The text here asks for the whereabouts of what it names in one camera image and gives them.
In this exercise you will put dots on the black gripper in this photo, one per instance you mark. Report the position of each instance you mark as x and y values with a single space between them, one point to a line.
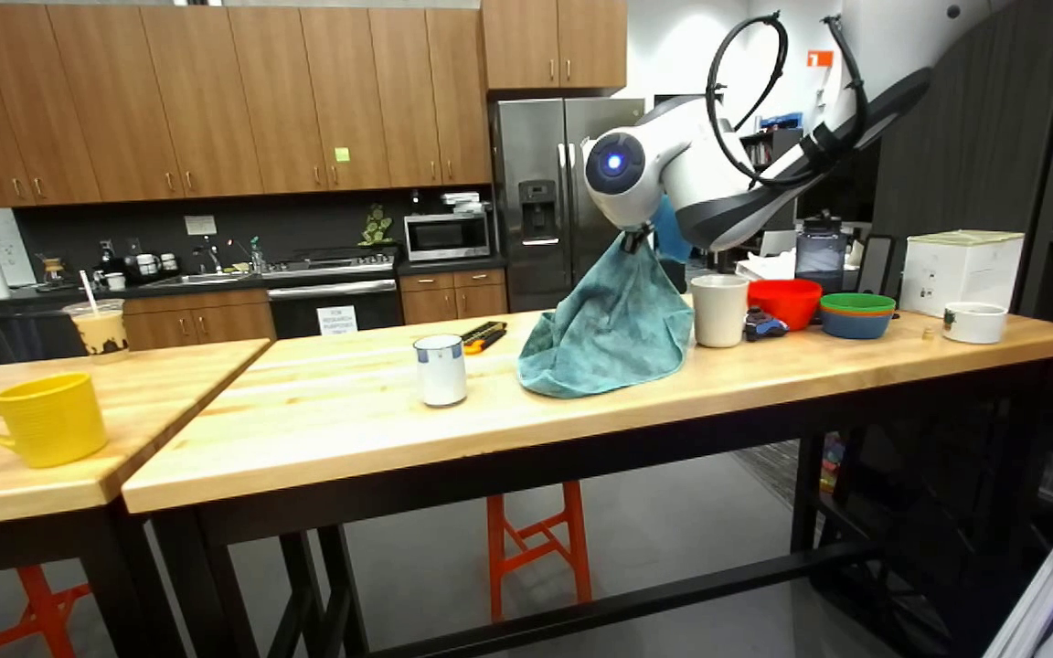
639 240

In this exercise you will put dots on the teal cloth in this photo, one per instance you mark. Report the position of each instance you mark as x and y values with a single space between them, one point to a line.
605 331

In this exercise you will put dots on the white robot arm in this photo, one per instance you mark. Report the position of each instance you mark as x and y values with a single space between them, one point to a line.
695 157

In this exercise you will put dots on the blue foam block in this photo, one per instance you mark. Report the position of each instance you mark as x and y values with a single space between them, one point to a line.
670 232

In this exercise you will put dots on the stainless steel refrigerator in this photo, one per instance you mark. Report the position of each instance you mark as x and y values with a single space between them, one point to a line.
548 232

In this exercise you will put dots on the white printed package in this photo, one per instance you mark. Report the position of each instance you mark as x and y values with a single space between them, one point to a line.
771 265

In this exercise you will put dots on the blue toy game controller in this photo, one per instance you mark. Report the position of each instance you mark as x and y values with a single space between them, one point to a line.
763 326

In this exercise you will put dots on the red bowl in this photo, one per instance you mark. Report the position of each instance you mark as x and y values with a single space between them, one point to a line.
789 301

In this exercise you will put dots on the black and yellow tool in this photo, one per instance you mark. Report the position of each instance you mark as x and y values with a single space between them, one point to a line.
483 332

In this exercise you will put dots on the black framed tablet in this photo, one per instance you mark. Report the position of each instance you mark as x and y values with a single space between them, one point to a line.
820 258

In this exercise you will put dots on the silver microwave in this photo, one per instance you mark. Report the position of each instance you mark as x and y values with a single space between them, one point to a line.
443 235

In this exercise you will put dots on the wooden base cabinet with drawers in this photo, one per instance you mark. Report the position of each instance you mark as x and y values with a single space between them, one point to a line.
454 296

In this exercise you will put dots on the green bowl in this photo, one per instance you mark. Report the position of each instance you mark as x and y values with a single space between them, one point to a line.
856 301

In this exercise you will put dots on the blue bowl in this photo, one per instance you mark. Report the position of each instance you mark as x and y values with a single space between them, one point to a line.
856 326

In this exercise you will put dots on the small white cup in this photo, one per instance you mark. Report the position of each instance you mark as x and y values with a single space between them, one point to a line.
440 371

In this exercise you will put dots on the green potted plant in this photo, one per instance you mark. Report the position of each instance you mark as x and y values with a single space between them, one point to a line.
375 226

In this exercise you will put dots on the yellow sticker on cabinet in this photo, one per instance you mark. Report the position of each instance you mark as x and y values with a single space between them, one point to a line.
342 156

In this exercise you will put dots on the white sign on oven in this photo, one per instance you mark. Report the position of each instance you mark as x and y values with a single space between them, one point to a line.
338 319

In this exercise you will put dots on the black built-in oven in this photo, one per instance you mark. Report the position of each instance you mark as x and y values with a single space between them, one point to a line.
332 296

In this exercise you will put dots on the orange metal stool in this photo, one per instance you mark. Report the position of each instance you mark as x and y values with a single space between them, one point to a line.
35 608
540 542

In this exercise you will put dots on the translucent white plastic box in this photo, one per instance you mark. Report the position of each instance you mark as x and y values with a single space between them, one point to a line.
958 271

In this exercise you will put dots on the small white bowl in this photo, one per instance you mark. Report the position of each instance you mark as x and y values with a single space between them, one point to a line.
976 324

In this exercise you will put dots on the wide wooden base cabinet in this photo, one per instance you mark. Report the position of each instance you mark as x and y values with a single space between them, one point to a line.
200 319

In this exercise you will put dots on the yellow mug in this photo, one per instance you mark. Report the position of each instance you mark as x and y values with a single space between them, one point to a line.
47 420

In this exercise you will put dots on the black chair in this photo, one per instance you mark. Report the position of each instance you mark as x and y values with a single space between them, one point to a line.
20 331

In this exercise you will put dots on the small wooden wall cabinet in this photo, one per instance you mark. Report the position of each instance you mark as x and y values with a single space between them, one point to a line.
553 41

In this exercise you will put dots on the black table frame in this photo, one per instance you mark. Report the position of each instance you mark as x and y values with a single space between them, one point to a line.
16 548
622 449

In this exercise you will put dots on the black picture frame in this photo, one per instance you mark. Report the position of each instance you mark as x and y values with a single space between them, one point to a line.
878 260

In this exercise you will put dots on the white wall outlet plate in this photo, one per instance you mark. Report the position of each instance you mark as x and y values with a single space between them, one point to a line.
200 223

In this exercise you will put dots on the long wooden wall cabinet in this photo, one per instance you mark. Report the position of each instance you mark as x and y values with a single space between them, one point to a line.
210 103

